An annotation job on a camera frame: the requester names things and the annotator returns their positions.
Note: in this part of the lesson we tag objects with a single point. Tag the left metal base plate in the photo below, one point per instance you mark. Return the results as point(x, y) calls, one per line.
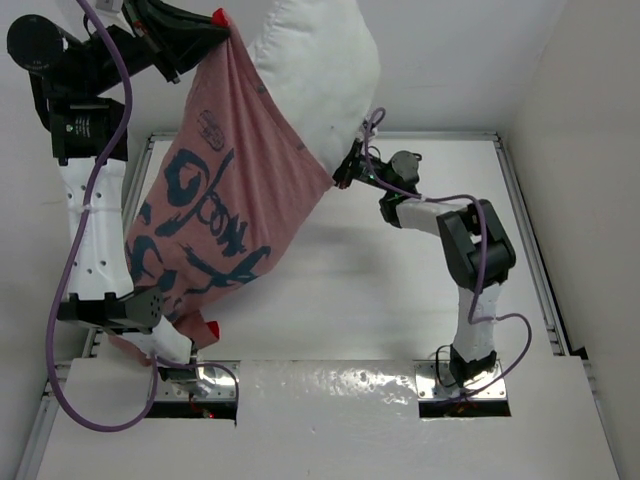
point(205, 384)

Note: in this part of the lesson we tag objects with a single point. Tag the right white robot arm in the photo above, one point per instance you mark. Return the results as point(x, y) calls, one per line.
point(478, 252)

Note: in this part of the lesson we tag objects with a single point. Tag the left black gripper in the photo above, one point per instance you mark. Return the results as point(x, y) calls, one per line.
point(169, 39)

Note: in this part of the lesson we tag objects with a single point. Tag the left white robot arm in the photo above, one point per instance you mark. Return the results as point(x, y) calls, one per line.
point(70, 79)

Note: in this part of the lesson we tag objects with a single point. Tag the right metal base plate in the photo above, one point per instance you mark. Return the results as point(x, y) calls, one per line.
point(435, 384)

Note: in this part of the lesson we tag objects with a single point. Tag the white pillow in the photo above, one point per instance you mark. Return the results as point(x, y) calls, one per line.
point(320, 64)

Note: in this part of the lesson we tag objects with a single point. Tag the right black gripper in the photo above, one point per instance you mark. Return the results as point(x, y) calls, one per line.
point(345, 174)

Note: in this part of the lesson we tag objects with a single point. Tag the metal base plate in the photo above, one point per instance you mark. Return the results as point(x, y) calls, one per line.
point(435, 384)
point(205, 384)

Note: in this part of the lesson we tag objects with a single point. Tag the red patterned pillowcase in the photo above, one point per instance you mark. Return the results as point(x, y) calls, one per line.
point(230, 195)

